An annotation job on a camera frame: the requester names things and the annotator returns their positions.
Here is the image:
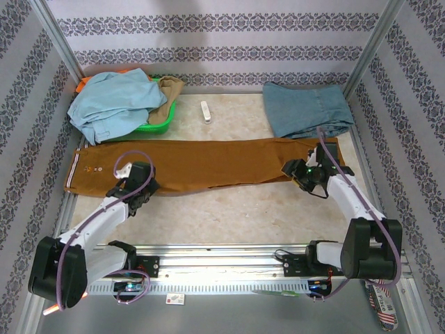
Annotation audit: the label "brown trousers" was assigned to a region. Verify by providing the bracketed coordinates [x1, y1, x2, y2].
[63, 136, 348, 196]

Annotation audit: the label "folded blue denim trousers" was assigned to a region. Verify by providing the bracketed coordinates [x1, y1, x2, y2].
[262, 81, 355, 140]

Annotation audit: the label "beige trousers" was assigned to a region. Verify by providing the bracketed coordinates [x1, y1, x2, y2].
[147, 75, 185, 126]

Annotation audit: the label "green plastic basket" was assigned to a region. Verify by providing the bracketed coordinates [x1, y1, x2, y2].
[133, 73, 177, 135]

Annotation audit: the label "small white remote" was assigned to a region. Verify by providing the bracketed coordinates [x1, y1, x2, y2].
[200, 100, 213, 125]

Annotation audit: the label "small circuit board with LED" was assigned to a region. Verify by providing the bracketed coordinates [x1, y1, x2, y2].
[307, 278, 331, 292]
[113, 280, 145, 294]

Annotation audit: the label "orange garment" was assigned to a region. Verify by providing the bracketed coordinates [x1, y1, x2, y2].
[75, 69, 129, 94]

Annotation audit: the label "orange pen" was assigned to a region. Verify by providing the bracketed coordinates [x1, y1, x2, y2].
[42, 292, 88, 316]

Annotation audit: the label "flag print tube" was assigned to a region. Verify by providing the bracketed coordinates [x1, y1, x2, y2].
[363, 278, 401, 330]

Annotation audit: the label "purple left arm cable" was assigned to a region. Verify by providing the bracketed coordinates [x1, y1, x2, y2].
[57, 150, 156, 312]

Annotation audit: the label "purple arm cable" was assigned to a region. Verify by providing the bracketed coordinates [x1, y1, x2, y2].
[57, 150, 156, 312]
[311, 125, 403, 302]

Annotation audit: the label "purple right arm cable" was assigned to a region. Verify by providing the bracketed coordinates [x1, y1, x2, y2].
[311, 125, 403, 302]

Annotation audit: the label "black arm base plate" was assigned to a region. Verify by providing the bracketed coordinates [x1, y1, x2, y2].
[133, 255, 161, 278]
[281, 253, 314, 278]

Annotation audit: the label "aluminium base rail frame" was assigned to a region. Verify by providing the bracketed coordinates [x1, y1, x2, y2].
[33, 137, 423, 285]

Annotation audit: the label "slotted metal cable duct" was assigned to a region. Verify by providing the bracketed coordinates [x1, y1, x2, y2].
[85, 280, 331, 296]

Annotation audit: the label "aluminium upright post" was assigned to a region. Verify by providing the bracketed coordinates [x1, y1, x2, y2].
[342, 0, 406, 102]
[29, 0, 86, 91]

